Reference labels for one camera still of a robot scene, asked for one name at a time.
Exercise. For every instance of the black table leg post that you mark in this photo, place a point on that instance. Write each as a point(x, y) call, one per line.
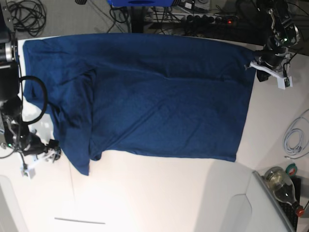
point(137, 15)

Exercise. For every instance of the clear glass bottle red cap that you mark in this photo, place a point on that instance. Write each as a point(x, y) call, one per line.
point(283, 189)

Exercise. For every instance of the green tape roll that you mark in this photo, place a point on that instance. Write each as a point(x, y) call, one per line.
point(291, 169)

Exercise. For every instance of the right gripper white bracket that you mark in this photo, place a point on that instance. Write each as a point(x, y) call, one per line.
point(32, 152)

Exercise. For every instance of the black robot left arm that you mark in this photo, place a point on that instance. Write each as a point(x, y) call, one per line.
point(284, 34)

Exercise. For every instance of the blue plastic crate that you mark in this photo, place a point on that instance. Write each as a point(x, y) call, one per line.
point(130, 3)

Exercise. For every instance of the black power strip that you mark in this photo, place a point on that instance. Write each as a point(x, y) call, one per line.
point(212, 19)

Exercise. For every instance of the dark blue t-shirt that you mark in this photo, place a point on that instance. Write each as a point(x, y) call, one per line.
point(146, 94)

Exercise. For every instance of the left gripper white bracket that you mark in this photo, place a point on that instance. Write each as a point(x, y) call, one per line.
point(275, 63)

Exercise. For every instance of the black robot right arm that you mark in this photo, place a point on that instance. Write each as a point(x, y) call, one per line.
point(14, 131)

